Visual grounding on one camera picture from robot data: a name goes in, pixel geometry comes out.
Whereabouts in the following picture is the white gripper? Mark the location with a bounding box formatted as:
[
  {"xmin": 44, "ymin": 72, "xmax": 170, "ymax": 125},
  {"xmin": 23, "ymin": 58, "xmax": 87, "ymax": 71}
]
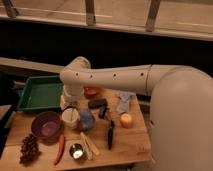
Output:
[{"xmin": 60, "ymin": 86, "xmax": 83, "ymax": 110}]

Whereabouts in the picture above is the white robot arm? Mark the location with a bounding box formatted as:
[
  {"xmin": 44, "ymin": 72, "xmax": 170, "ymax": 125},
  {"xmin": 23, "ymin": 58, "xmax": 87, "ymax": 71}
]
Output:
[{"xmin": 60, "ymin": 57, "xmax": 213, "ymax": 171}]

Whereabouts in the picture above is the red-brown ceramic bowl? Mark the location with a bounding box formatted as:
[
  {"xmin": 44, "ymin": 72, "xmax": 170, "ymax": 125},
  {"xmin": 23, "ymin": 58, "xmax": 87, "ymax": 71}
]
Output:
[{"xmin": 84, "ymin": 87, "xmax": 100, "ymax": 98}]

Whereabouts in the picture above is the white paper cup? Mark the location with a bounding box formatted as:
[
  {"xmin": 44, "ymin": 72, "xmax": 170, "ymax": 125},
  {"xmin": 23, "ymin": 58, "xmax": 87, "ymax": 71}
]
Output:
[{"xmin": 62, "ymin": 108, "xmax": 80, "ymax": 129}]

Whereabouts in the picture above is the black rectangular block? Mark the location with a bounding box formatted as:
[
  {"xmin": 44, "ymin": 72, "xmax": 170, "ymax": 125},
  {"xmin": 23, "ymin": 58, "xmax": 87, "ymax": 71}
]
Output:
[{"xmin": 88, "ymin": 99, "xmax": 108, "ymax": 109}]

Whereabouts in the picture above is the green plastic tray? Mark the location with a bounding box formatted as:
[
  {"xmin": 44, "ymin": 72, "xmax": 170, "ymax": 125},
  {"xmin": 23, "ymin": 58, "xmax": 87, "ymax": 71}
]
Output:
[{"xmin": 18, "ymin": 75, "xmax": 63, "ymax": 113}]

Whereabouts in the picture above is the blue sponge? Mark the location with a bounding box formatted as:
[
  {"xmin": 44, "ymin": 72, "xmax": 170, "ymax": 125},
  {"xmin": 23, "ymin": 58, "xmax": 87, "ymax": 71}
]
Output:
[{"xmin": 80, "ymin": 109, "xmax": 95, "ymax": 130}]

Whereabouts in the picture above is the small black object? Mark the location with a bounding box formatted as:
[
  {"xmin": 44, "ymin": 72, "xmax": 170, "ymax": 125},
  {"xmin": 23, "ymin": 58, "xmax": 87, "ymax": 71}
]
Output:
[{"xmin": 98, "ymin": 106, "xmax": 110, "ymax": 120}]

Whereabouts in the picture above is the purple bowl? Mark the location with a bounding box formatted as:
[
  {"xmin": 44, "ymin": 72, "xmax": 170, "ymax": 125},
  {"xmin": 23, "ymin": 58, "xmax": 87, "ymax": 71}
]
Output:
[{"xmin": 31, "ymin": 111, "xmax": 61, "ymax": 140}]

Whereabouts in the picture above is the red chili pepper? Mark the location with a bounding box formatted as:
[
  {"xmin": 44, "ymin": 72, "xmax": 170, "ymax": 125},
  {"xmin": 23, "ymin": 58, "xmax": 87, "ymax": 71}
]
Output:
[{"xmin": 54, "ymin": 134, "xmax": 65, "ymax": 165}]

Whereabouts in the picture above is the grey-blue cloth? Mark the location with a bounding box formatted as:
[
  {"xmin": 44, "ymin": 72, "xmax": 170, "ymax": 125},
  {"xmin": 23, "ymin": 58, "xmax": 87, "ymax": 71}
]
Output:
[{"xmin": 116, "ymin": 91, "xmax": 136, "ymax": 114}]

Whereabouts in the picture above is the small metal cup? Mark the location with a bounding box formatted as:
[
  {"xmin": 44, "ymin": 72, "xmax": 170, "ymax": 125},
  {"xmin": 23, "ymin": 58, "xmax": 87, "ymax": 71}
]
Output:
[{"xmin": 69, "ymin": 143, "xmax": 84, "ymax": 160}]

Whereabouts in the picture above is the wooden spatula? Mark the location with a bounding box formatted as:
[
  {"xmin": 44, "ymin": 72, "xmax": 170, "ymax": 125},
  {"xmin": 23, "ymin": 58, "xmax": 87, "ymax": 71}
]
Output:
[{"xmin": 80, "ymin": 132, "xmax": 93, "ymax": 160}]

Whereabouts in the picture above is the red-yellow apple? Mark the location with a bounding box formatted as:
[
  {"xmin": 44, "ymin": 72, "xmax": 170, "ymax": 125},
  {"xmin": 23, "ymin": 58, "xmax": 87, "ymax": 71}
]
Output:
[{"xmin": 120, "ymin": 113, "xmax": 133, "ymax": 128}]

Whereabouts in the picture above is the wooden stick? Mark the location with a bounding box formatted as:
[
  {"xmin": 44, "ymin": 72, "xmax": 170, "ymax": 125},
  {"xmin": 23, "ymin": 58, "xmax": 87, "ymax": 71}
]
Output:
[{"xmin": 84, "ymin": 135, "xmax": 100, "ymax": 155}]

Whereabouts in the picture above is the dark grape bunch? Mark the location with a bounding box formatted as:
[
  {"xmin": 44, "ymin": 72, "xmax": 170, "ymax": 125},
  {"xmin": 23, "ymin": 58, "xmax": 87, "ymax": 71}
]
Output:
[{"xmin": 19, "ymin": 134, "xmax": 41, "ymax": 165}]

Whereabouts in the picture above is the black-handled knife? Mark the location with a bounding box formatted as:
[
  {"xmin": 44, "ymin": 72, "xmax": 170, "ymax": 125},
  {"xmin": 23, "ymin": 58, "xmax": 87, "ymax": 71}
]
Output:
[{"xmin": 107, "ymin": 120, "xmax": 115, "ymax": 150}]

